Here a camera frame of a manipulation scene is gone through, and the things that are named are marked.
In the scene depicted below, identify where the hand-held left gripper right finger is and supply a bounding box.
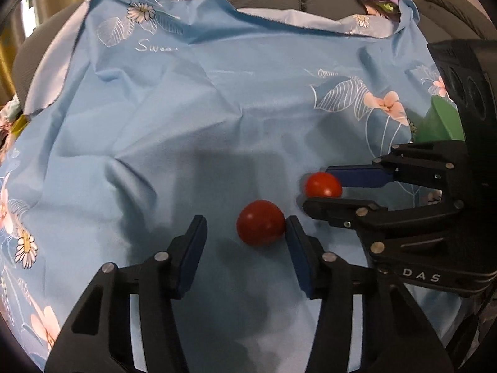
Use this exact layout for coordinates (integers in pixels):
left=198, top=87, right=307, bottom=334
left=285, top=215, right=455, bottom=373

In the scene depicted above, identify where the green plastic bowl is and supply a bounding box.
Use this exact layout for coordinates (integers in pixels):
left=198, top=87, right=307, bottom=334
left=413, top=96, right=466, bottom=142

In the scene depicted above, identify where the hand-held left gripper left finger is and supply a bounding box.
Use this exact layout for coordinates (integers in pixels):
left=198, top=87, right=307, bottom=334
left=44, top=214, right=208, bottom=373

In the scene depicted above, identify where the blue floral bed sheet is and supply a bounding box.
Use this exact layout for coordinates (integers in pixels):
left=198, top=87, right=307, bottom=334
left=0, top=0, right=467, bottom=373

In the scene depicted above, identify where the red cherry tomato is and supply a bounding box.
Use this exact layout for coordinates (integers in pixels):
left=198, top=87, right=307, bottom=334
left=237, top=200, right=286, bottom=246
left=305, top=172, right=343, bottom=199

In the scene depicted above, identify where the cluttered cloth pile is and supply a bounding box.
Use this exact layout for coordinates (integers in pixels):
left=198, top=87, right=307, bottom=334
left=0, top=97, right=32, bottom=152

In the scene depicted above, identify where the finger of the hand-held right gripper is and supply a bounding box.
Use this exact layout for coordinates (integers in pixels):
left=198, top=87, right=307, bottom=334
left=326, top=140, right=467, bottom=189
left=303, top=197, right=465, bottom=238

